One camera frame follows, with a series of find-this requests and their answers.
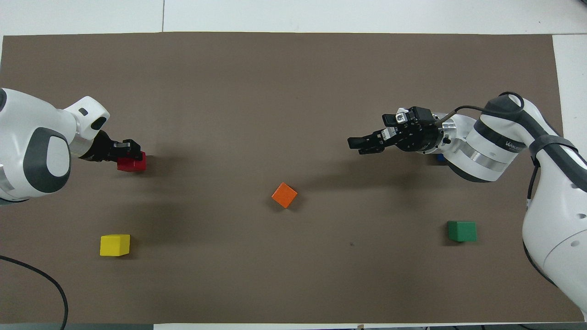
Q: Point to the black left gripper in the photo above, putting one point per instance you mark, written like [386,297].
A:
[101,149]

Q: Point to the green cube block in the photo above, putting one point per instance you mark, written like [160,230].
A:
[462,232]

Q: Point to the red cube block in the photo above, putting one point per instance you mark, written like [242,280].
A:
[133,166]

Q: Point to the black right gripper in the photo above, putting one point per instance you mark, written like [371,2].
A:
[419,133]

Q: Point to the orange cube block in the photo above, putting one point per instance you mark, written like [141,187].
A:
[284,195]

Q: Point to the brown table mat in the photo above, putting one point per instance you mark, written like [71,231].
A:
[275,91]

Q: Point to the yellow cube block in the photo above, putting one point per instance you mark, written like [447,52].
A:
[114,245]

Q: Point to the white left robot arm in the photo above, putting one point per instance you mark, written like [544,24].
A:
[32,137]

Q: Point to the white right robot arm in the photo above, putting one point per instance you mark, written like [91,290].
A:
[555,215]

